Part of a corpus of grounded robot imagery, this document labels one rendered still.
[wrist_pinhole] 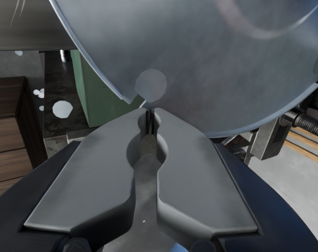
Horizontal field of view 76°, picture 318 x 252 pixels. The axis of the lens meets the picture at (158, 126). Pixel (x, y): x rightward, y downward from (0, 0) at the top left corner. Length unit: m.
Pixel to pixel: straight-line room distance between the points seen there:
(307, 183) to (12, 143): 1.69
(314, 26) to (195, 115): 0.12
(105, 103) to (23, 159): 0.44
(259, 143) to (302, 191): 1.51
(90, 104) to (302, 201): 1.73
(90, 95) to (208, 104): 0.16
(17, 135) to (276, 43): 0.59
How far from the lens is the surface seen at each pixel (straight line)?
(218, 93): 0.16
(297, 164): 1.76
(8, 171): 0.71
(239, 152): 0.21
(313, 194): 1.79
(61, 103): 0.27
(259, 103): 0.21
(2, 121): 0.62
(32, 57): 0.92
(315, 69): 0.26
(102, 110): 0.28
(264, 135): 0.32
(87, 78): 0.26
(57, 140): 0.32
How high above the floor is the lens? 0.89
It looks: 50 degrees down
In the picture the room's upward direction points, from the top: 138 degrees clockwise
